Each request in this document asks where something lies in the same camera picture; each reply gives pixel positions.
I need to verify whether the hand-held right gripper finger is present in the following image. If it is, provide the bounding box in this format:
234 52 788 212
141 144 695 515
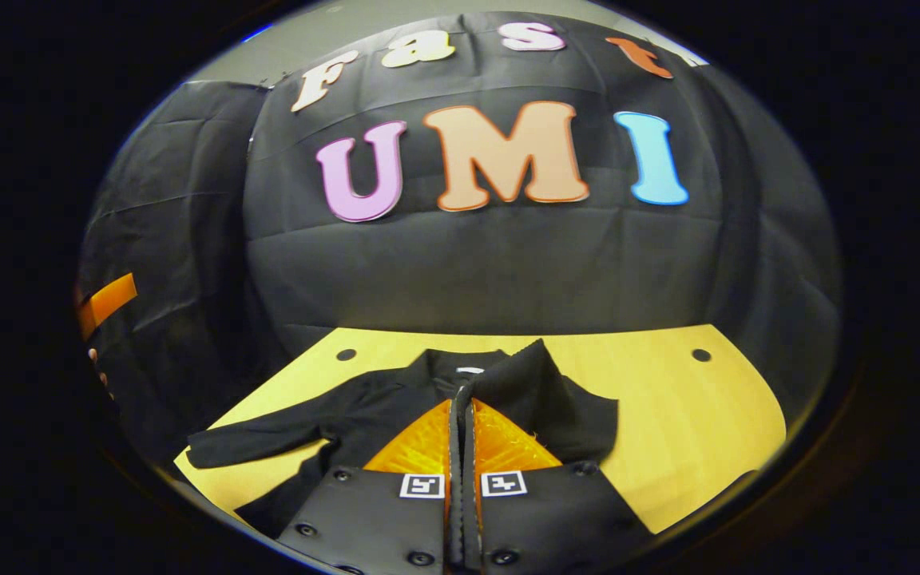
278 383 465 575
464 395 654 575

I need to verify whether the black button shirt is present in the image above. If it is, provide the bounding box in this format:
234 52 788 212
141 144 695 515
187 339 619 537

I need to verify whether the black backdrop cloth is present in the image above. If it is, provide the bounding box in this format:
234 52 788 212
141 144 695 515
77 12 843 472

